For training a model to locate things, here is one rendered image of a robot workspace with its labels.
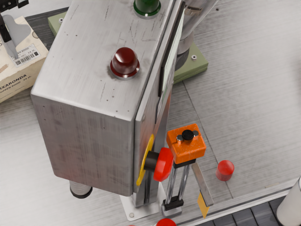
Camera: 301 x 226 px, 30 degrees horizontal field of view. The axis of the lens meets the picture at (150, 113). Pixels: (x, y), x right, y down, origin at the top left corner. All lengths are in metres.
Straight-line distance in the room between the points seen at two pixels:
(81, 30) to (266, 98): 0.79
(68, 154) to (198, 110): 0.67
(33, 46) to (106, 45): 0.72
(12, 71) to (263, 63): 0.56
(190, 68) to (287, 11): 0.31
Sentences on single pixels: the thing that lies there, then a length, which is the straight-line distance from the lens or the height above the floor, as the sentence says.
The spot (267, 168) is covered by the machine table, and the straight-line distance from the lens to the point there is 1.19.
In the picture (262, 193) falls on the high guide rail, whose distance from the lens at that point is 1.02.
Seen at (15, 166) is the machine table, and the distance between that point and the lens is 1.18.
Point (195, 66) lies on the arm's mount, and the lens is 1.25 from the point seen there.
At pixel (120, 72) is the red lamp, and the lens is 0.49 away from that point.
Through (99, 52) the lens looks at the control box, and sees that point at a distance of 0.51.
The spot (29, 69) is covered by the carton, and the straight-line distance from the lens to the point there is 1.21.
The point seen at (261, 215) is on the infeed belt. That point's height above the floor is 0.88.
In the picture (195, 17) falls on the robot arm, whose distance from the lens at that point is 0.92.
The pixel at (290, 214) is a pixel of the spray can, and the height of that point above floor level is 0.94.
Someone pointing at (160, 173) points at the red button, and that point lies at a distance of 0.60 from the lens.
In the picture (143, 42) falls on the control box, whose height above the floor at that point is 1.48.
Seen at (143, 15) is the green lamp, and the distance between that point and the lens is 0.53.
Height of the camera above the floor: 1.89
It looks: 62 degrees down
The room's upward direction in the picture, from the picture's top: 4 degrees clockwise
